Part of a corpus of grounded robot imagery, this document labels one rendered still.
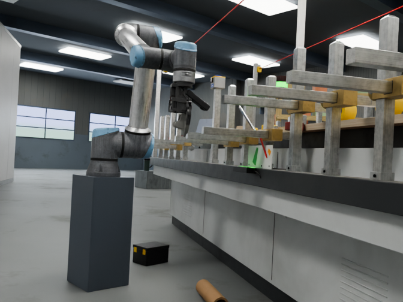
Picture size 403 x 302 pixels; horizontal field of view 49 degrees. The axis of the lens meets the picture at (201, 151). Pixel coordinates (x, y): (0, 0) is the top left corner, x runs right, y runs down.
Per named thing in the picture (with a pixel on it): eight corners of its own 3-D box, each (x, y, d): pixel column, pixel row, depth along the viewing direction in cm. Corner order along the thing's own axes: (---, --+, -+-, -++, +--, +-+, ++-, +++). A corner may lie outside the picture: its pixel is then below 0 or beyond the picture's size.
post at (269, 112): (263, 185, 189) (269, 74, 190) (260, 184, 193) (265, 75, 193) (271, 185, 190) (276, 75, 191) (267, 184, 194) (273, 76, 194)
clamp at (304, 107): (301, 111, 158) (301, 97, 158) (283, 114, 171) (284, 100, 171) (316, 112, 160) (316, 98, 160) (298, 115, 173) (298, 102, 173)
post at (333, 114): (328, 188, 141) (335, 39, 142) (322, 187, 145) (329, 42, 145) (337, 188, 142) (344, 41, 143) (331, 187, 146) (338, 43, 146)
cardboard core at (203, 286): (213, 297, 206) (196, 279, 235) (212, 314, 206) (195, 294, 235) (229, 296, 208) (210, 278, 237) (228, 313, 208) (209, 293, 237)
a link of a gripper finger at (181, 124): (173, 136, 176) (174, 113, 176) (187, 136, 178) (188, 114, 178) (174, 136, 173) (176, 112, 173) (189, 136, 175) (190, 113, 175)
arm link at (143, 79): (118, 153, 259) (132, 22, 240) (147, 154, 265) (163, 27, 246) (122, 161, 245) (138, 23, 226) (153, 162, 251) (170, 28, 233)
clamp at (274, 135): (271, 140, 182) (271, 128, 183) (258, 141, 195) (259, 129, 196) (283, 141, 184) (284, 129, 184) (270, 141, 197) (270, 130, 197)
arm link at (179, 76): (192, 75, 183) (198, 71, 174) (191, 87, 183) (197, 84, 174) (171, 73, 180) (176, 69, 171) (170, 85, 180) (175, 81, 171)
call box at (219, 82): (213, 88, 261) (214, 75, 261) (210, 90, 268) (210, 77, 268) (225, 89, 263) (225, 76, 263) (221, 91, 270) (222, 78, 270)
